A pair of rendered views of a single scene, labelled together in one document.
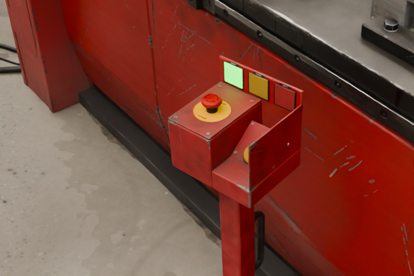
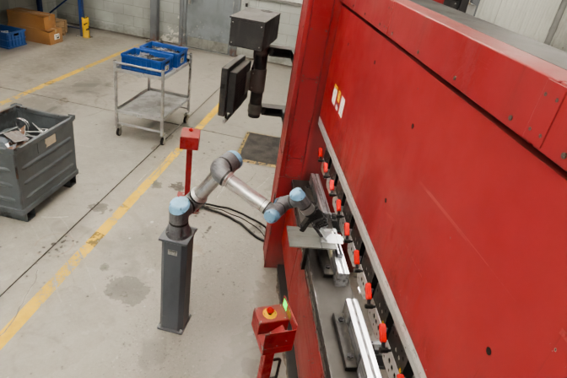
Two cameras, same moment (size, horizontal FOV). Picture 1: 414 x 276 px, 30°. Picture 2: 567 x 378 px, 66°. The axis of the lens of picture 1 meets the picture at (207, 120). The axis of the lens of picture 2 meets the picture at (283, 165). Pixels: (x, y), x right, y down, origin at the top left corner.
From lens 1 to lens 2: 1.06 m
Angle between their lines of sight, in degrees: 22
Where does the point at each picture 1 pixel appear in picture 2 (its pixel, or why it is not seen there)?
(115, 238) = (249, 333)
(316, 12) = (327, 298)
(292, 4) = (322, 289)
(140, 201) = not seen: hidden behind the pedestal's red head
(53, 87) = (268, 257)
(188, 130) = (256, 315)
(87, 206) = (249, 314)
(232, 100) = (279, 313)
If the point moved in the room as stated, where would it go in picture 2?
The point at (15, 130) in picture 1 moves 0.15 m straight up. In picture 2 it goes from (245, 267) to (247, 252)
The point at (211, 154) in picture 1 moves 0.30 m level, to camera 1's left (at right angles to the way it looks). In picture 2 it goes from (259, 328) to (210, 301)
